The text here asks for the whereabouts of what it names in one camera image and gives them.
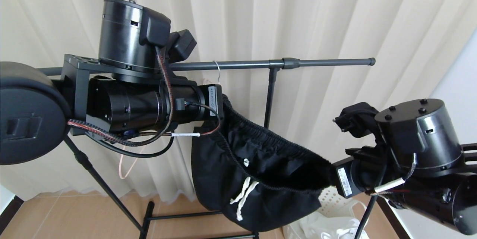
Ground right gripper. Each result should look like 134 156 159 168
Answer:
332 150 477 236

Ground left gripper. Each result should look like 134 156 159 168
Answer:
88 77 224 132

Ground pink clothes hanger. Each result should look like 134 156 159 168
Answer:
202 61 222 85
119 146 146 180

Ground black shorts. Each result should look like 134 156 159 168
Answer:
191 95 334 233

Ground white laundry basket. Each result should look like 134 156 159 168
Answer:
282 186 369 239

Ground heap of clothes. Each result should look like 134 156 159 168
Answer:
297 211 369 239

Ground black clothes rack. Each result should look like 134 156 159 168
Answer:
37 57 376 239

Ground white curtain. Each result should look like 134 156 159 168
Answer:
0 0 477 204

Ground black cable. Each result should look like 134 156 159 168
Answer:
353 194 378 239
83 131 176 158

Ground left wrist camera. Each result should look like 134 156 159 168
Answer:
164 29 197 63

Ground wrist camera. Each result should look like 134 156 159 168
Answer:
164 29 197 63
333 102 388 157

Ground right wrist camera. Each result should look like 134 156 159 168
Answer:
333 102 388 157

